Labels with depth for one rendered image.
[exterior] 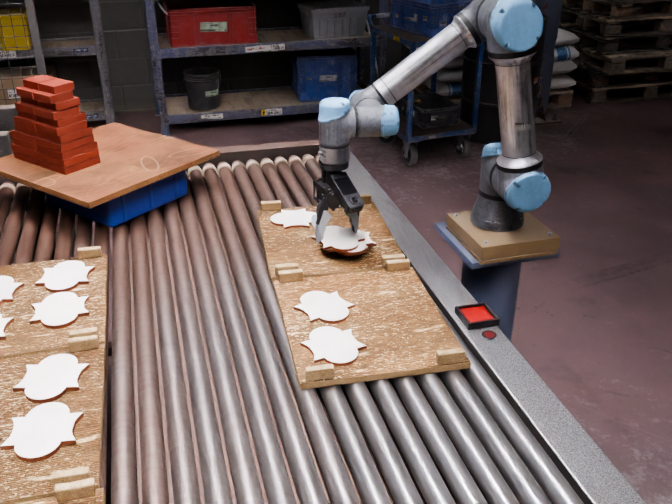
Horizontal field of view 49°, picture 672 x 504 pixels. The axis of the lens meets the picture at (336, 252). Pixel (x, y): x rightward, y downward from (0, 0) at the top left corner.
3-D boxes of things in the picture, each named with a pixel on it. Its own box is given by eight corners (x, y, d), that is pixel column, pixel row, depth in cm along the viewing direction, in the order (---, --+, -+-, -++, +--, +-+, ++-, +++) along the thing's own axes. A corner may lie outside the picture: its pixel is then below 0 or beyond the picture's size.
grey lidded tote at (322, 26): (353, 28, 615) (353, -2, 603) (370, 36, 585) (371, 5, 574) (296, 32, 598) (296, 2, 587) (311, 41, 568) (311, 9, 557)
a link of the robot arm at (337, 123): (356, 104, 171) (320, 105, 170) (355, 148, 176) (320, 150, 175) (350, 94, 178) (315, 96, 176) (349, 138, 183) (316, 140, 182)
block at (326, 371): (333, 373, 144) (333, 362, 143) (335, 379, 143) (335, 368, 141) (303, 377, 143) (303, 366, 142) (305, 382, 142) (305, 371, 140)
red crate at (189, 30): (248, 33, 597) (246, -3, 585) (258, 44, 559) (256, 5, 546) (166, 37, 582) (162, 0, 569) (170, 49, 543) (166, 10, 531)
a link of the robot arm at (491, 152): (512, 180, 213) (517, 135, 207) (530, 197, 201) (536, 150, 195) (472, 182, 211) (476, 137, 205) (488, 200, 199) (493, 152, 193)
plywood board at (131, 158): (114, 127, 255) (113, 122, 254) (220, 155, 230) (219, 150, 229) (-19, 169, 219) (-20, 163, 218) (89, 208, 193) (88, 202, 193)
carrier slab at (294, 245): (373, 206, 220) (373, 201, 219) (409, 271, 184) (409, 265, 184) (257, 214, 215) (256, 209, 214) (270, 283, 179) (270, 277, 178)
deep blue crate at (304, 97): (347, 87, 639) (347, 44, 622) (358, 99, 604) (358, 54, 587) (290, 90, 630) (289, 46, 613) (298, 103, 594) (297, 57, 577)
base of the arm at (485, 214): (503, 207, 220) (507, 176, 215) (534, 226, 207) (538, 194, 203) (460, 215, 215) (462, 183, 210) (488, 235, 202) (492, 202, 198)
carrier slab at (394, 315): (412, 272, 184) (412, 266, 183) (470, 368, 148) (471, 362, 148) (273, 286, 178) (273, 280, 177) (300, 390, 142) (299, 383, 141)
